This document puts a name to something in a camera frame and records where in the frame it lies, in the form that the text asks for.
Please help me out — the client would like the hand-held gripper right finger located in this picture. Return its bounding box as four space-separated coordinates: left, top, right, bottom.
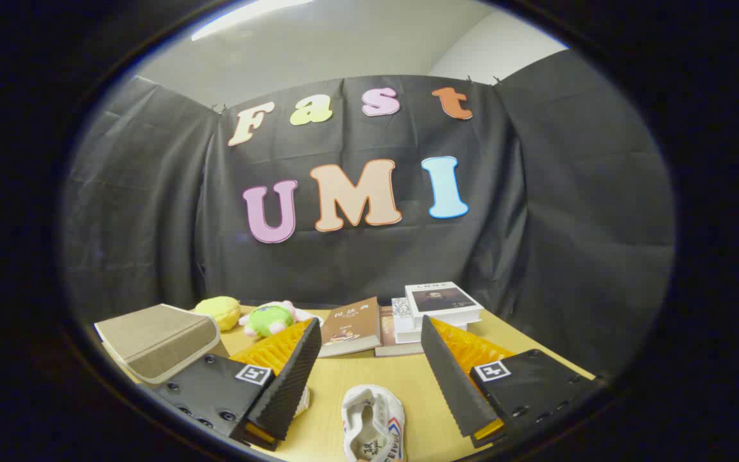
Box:
420 314 601 449

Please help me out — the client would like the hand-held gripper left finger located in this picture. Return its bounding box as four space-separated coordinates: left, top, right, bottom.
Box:
151 318 323 451

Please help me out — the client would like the beige fabric storage box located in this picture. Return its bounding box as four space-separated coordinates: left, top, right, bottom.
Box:
94 304 229 386

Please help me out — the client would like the green and pink plush toy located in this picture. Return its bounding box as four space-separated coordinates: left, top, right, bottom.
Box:
239 300 324 339

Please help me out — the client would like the reddish brown book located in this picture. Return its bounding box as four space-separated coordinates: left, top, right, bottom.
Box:
375 306 425 357

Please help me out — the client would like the brown cover book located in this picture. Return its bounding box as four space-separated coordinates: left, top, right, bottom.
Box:
317 296 382 358

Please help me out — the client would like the white patterned cover book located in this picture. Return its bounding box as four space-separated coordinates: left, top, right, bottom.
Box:
391 297 470 344

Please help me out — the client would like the white portrait cover book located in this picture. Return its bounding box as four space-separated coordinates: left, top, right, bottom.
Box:
405 281 484 329

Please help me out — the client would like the yellow plush toy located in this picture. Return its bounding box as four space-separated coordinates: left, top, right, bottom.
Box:
191 296 242 332

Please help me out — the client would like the black backdrop cloth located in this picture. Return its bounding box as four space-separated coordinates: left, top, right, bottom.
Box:
62 50 676 379

